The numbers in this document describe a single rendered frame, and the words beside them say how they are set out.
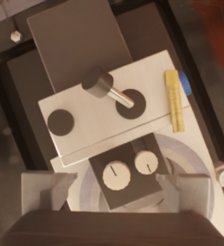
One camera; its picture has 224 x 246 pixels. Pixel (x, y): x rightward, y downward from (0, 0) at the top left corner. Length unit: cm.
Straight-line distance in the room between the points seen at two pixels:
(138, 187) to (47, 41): 12
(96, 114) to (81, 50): 6
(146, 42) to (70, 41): 10
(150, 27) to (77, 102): 15
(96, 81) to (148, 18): 17
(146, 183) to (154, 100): 5
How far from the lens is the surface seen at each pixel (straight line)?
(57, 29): 24
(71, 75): 23
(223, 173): 22
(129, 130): 19
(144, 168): 18
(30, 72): 32
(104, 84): 16
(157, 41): 31
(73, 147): 19
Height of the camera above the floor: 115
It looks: level
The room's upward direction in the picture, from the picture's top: 158 degrees clockwise
